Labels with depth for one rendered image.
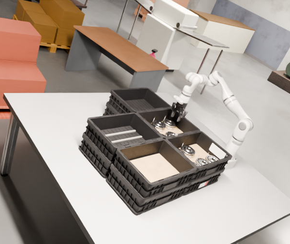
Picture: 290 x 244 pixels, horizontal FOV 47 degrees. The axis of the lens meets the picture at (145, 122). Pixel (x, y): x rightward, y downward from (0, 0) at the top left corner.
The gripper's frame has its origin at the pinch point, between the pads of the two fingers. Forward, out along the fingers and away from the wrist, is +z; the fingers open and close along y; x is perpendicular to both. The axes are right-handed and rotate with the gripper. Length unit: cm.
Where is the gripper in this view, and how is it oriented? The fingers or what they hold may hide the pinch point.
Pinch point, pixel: (175, 117)
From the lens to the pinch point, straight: 244.1
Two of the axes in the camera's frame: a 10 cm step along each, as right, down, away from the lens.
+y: -6.2, -5.6, 5.5
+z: -3.4, 8.2, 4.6
